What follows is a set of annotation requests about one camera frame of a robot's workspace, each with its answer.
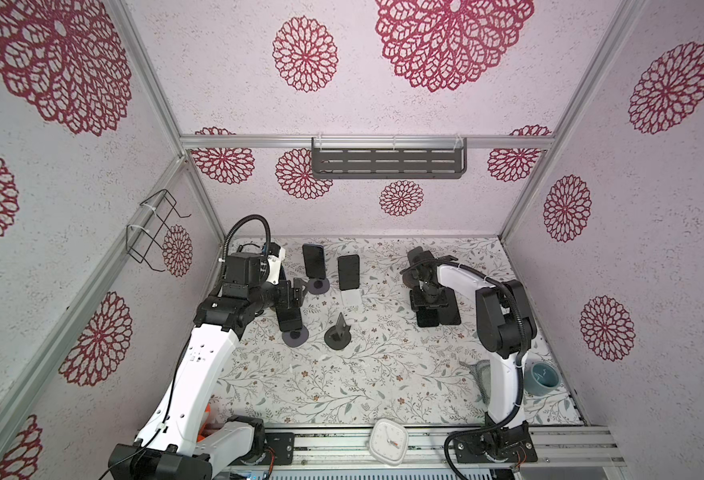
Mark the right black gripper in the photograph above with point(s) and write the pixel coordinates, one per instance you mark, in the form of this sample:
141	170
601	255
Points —
415	298

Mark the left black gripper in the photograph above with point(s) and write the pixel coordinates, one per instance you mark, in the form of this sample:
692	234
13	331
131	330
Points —
285	301

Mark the black phone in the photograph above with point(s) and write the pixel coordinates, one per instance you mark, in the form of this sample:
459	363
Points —
427	317
314	261
289	319
349	268
449	315

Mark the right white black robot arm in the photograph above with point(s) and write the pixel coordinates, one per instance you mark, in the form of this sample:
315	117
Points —
504	326

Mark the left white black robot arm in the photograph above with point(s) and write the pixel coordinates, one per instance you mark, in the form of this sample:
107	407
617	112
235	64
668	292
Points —
171	444

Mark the grey round stand back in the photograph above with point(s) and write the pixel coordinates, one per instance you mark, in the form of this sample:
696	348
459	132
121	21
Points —
318	286

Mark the wood base stand right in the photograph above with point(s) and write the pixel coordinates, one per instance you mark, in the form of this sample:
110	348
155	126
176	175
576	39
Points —
419	268

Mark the purple grey round stand front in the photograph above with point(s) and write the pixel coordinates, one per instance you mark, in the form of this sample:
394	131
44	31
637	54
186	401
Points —
295	338

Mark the dark grey round stand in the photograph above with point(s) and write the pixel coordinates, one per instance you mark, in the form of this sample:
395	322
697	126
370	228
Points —
338	336

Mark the red orange plush toy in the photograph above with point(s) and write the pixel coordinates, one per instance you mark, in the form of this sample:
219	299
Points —
207	416

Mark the teal ceramic cup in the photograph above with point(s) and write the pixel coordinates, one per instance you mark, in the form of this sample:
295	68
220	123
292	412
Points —
541	379

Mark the white square clock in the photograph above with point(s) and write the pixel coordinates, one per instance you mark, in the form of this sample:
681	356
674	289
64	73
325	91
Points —
388	442

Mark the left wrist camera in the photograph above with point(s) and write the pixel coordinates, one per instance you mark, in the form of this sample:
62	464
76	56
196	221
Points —
275	256

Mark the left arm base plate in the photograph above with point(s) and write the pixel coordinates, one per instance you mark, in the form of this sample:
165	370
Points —
277	449

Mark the dark grey wall shelf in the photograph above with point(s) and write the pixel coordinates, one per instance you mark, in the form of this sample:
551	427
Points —
389	163

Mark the black wire wall rack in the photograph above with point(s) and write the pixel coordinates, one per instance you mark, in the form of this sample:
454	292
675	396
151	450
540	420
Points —
160	242

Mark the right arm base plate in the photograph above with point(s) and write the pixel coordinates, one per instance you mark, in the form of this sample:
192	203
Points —
505	445

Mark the aluminium front rail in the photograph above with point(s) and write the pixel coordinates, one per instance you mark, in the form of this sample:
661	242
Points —
346	448

